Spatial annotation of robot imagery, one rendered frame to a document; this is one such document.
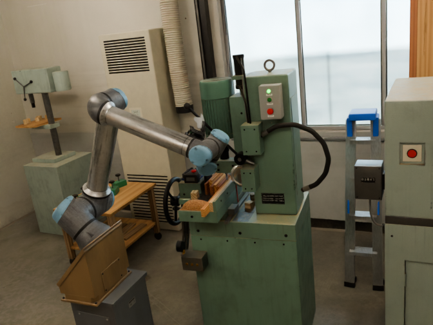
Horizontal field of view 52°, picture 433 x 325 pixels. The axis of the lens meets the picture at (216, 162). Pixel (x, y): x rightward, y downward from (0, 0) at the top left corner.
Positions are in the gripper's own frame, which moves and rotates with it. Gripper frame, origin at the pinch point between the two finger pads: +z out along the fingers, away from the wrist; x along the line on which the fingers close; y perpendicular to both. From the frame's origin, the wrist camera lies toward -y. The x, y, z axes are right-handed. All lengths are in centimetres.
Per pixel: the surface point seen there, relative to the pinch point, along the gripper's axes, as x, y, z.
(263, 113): -29.5, -16.3, -20.0
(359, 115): -39, -99, 11
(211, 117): -7.7, -5.8, 0.2
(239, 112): -18.4, -14.5, -5.3
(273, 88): -41.9, -13.8, -17.9
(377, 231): 11, -138, -28
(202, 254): 51, -25, -39
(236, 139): -5.8, -19.9, -9.9
